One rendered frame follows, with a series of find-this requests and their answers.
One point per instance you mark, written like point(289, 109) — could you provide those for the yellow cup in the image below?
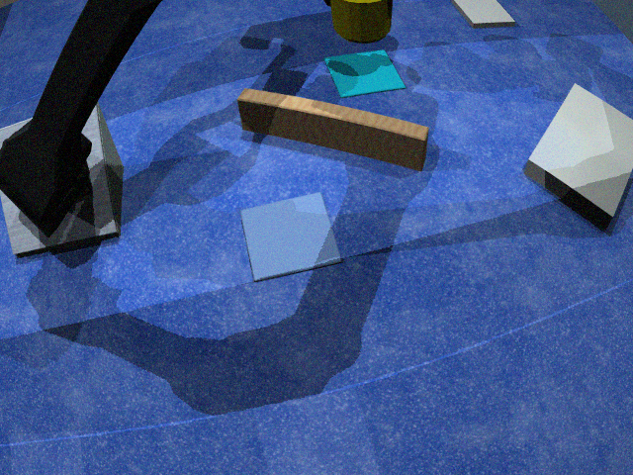
point(362, 21)

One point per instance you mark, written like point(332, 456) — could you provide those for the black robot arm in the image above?
point(43, 167)

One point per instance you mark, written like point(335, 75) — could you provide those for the brown wooden beam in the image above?
point(355, 131)

